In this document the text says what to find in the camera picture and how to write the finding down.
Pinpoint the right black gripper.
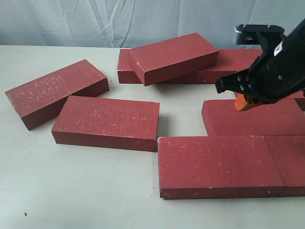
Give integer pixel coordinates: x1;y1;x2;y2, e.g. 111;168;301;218
215;21;305;111

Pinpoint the tilted red brick top back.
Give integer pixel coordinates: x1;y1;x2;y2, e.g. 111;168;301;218
128;33;219;86

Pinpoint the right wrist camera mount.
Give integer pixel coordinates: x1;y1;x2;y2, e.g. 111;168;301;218
234;24;286;51

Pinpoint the red brick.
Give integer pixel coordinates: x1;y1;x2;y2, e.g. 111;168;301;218
117;49;196;84
128;33;219;86
233;90;305;112
5;60;109;130
158;136;285;199
265;135;305;197
51;96;160;152
202;99;305;136
195;49;262;84

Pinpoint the blue-grey backdrop cloth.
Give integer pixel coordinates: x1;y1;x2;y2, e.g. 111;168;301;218
0;0;305;49

